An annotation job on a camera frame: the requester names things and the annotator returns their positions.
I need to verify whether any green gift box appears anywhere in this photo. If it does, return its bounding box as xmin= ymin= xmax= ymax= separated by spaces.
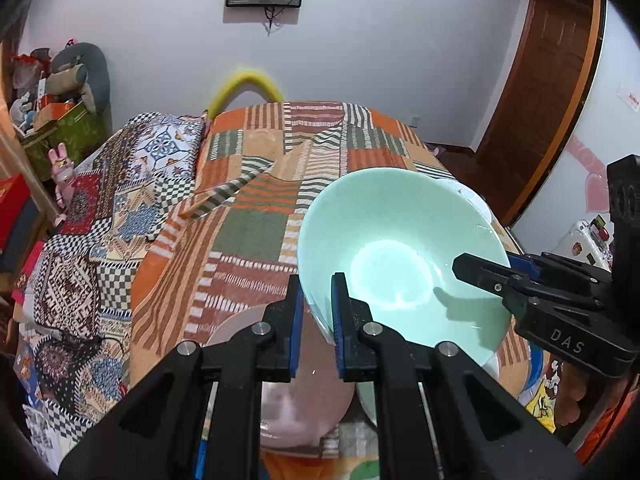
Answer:
xmin=22 ymin=102 xmax=101 ymax=166

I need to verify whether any red box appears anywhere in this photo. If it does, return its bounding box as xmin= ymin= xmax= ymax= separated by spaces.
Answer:
xmin=0 ymin=172 xmax=36 ymax=251

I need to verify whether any wooden door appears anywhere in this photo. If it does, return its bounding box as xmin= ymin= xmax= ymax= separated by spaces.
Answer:
xmin=472 ymin=0 xmax=603 ymax=228

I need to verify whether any patterned patchwork quilt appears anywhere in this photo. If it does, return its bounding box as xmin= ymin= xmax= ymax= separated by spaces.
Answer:
xmin=12 ymin=110 xmax=208 ymax=453

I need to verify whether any mint green plate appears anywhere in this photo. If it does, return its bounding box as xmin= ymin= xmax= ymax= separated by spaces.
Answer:
xmin=355 ymin=380 xmax=381 ymax=426

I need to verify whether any cartoon print cloth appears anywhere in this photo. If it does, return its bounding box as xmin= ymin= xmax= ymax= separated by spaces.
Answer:
xmin=517 ymin=360 xmax=563 ymax=433

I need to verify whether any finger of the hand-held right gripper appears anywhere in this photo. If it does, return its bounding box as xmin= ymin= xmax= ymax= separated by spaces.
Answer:
xmin=510 ymin=252 xmax=613 ymax=287
xmin=452 ymin=253 xmax=603 ymax=312

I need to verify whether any pink rabbit toy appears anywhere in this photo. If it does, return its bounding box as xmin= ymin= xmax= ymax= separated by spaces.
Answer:
xmin=47 ymin=142 xmax=78 ymax=223

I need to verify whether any green bowl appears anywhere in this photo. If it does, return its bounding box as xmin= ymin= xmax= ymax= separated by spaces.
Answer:
xmin=296 ymin=169 xmax=512 ymax=368

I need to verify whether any person's right hand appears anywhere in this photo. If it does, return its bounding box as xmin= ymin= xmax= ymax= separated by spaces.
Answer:
xmin=555 ymin=360 xmax=596 ymax=428

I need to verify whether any pink bowl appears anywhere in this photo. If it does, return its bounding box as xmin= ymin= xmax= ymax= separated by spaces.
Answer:
xmin=205 ymin=305 xmax=357 ymax=453

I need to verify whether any grey plush toy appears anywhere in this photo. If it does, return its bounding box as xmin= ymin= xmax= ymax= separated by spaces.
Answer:
xmin=47 ymin=42 xmax=112 ymax=113

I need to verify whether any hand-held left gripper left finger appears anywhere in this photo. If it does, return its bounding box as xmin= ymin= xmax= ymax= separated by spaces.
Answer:
xmin=60 ymin=276 xmax=305 ymax=480

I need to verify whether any pink wall decal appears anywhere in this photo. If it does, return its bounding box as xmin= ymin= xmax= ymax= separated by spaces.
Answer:
xmin=567 ymin=132 xmax=613 ymax=213

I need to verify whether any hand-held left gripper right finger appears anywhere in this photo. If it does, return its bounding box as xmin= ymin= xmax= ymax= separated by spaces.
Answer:
xmin=332 ymin=274 xmax=581 ymax=480

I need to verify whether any yellow foam tube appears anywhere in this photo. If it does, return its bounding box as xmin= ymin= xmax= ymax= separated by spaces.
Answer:
xmin=207 ymin=67 xmax=286 ymax=118

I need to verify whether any white suitcase with stickers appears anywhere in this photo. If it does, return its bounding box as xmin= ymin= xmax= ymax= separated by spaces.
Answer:
xmin=560 ymin=215 xmax=618 ymax=271

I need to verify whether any thin black cable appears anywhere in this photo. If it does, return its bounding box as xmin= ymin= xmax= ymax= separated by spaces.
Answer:
xmin=30 ymin=327 xmax=131 ymax=396

